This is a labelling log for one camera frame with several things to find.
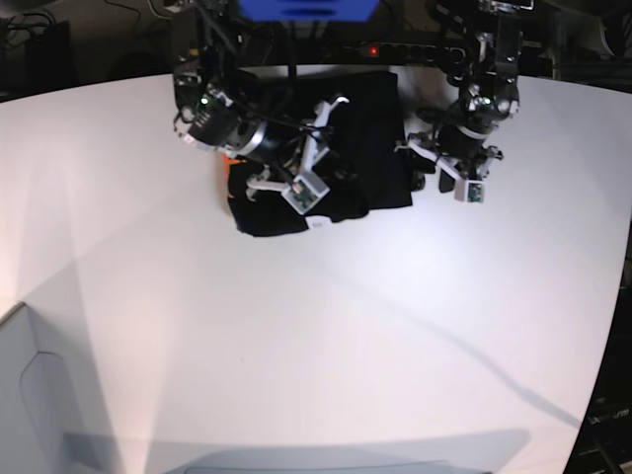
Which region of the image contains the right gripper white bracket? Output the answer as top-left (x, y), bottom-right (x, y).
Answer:
top-left (224, 95), bottom-right (357, 213)

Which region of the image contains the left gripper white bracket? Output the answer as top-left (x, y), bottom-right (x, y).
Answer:
top-left (394, 123), bottom-right (504, 203)

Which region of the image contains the black T-shirt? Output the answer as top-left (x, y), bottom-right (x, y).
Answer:
top-left (225, 71), bottom-right (412, 237)

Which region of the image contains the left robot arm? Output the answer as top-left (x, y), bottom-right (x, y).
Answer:
top-left (396, 1), bottom-right (533, 203)

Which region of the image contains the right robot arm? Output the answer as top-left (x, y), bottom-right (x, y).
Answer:
top-left (163, 1), bottom-right (361, 216)

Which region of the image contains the white garment label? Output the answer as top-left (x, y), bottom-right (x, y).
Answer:
top-left (305, 215), bottom-right (333, 230)

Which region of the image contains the blue box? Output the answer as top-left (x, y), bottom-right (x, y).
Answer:
top-left (238, 0), bottom-right (378, 22)

